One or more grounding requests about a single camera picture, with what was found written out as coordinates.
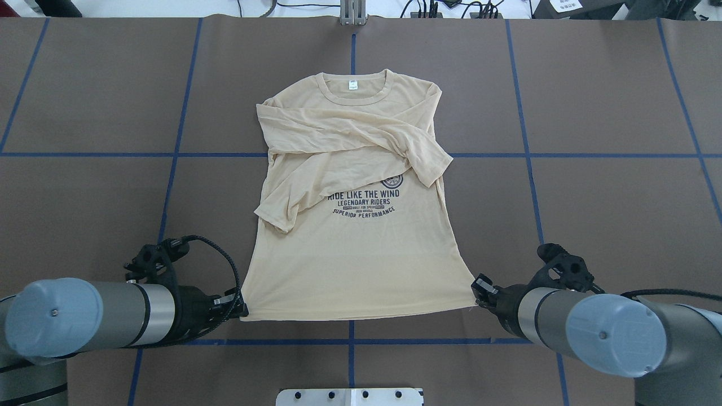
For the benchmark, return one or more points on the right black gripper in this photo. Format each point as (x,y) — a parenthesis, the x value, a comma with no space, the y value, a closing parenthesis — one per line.
(506,300)

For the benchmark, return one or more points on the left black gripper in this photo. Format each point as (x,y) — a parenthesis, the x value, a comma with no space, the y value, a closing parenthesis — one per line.
(195,307)

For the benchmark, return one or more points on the cream long sleeve printed shirt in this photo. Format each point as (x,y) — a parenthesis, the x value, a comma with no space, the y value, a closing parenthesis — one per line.
(352,216)

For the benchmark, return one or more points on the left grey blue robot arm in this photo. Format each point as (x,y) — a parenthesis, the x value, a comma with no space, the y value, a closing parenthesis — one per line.
(53,320)

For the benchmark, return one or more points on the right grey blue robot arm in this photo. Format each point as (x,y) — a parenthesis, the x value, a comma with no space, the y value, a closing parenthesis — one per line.
(670,351)

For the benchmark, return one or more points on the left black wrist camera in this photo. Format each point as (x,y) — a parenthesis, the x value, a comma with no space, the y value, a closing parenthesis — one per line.
(155,263)

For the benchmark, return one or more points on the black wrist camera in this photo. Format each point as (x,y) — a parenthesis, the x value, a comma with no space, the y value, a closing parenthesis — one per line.
(155,263)
(563,271)

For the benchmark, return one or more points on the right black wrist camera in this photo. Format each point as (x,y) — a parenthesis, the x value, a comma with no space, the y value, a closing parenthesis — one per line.
(563,271)

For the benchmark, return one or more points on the aluminium frame post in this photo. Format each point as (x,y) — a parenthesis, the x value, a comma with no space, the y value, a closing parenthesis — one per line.
(353,12)

